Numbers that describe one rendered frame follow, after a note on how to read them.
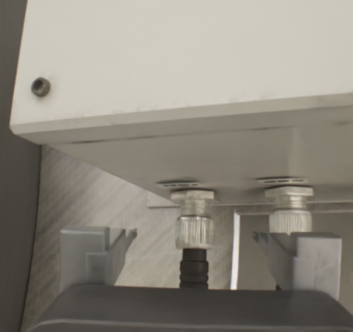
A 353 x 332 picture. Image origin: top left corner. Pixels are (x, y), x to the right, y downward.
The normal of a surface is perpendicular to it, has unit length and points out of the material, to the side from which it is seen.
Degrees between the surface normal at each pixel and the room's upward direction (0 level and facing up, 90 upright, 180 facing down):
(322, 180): 132
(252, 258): 90
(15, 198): 42
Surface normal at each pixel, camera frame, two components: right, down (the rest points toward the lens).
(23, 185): 0.94, -0.09
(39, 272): -0.34, -0.25
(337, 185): -0.03, 0.97
